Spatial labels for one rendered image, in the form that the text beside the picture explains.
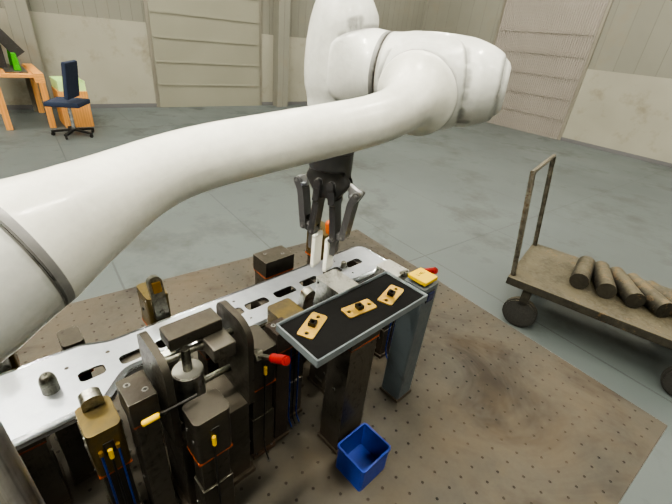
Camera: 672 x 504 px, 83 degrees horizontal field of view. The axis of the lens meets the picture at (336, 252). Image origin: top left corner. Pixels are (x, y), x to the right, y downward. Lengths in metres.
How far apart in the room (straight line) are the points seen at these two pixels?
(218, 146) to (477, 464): 1.13
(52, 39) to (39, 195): 9.10
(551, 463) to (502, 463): 0.15
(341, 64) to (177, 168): 0.30
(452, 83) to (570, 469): 1.17
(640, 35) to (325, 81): 10.47
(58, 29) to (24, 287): 9.14
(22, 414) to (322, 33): 0.90
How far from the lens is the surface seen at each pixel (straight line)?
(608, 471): 1.48
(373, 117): 0.42
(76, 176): 0.34
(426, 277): 1.07
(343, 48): 0.58
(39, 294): 0.31
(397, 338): 1.19
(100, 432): 0.84
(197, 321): 0.82
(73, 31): 9.43
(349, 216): 0.66
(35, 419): 1.01
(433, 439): 1.29
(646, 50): 10.86
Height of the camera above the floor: 1.71
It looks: 29 degrees down
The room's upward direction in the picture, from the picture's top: 6 degrees clockwise
